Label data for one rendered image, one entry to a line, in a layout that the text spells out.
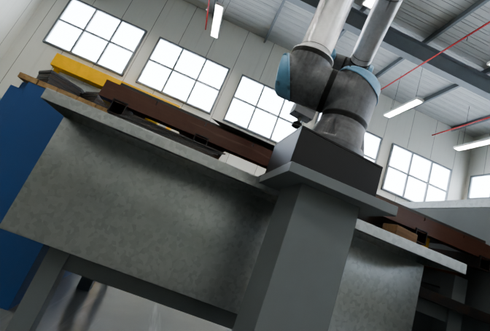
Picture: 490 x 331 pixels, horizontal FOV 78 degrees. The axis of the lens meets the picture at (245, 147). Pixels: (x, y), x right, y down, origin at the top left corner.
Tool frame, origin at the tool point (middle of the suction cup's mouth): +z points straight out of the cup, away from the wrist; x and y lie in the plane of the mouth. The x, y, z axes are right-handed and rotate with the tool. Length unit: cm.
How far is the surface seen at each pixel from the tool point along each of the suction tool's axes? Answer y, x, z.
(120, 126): 50, 28, 34
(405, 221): -51, 9, 16
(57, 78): 96, -22, 22
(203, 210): 20, 13, 45
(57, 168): 64, 12, 52
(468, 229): -94, -7, 1
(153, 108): 50, 8, 21
